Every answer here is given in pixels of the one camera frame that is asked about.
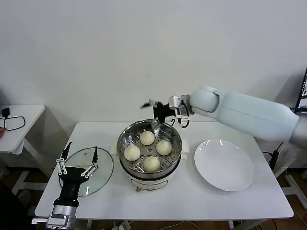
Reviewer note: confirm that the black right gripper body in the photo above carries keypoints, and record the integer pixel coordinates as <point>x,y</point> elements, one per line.
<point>160,112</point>

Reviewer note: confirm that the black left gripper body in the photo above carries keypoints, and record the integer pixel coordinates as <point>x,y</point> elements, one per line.
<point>70,184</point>

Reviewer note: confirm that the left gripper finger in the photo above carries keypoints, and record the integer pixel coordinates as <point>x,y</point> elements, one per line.
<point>92,167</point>
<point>62,166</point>

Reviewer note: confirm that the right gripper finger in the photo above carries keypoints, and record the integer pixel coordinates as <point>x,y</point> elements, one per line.
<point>154,122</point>
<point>146,104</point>

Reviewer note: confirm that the white steamed baozi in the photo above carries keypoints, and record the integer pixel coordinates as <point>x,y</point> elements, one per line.
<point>132,153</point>
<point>151,163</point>
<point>147,137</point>
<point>163,147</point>

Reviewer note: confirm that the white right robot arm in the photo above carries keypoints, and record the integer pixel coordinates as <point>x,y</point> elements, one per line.
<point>239,112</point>

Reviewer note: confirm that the stainless steel steamer pot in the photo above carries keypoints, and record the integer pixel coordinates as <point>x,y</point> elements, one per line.
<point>176,143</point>

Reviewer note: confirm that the white floor power strip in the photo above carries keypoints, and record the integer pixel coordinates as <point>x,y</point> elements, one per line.
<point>123,225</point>

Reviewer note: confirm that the black bulky object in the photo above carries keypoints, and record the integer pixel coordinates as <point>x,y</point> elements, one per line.
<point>7,208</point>

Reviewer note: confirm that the small black adapter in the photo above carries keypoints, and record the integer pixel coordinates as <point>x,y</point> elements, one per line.
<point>6,112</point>

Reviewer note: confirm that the white round plate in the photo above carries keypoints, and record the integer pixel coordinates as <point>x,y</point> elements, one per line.
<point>223,165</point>

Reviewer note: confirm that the black power strip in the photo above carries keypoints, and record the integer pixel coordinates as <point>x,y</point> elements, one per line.
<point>273,159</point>

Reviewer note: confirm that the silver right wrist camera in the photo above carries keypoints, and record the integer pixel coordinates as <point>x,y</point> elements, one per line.
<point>176,104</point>

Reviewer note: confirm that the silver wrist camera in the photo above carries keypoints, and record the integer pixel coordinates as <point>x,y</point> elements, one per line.
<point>39,220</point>
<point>176,104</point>

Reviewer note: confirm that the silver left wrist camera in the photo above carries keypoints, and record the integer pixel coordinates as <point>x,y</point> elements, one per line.
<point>39,220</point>

